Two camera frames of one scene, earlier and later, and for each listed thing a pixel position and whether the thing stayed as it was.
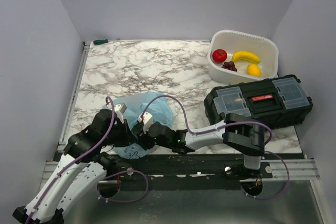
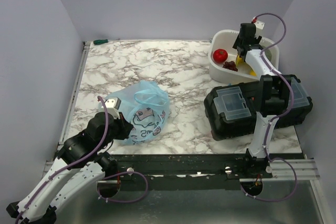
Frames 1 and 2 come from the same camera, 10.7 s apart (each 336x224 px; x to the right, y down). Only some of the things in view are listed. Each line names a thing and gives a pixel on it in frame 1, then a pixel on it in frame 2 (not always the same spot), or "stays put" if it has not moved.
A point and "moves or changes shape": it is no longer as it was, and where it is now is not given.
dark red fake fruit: x=229 y=65 stays put
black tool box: x=280 y=102 stays put
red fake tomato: x=219 y=55 stays put
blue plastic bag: x=148 y=102 moves or changes shape
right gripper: x=143 y=139 to x=257 y=40
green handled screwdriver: x=96 y=42 stays put
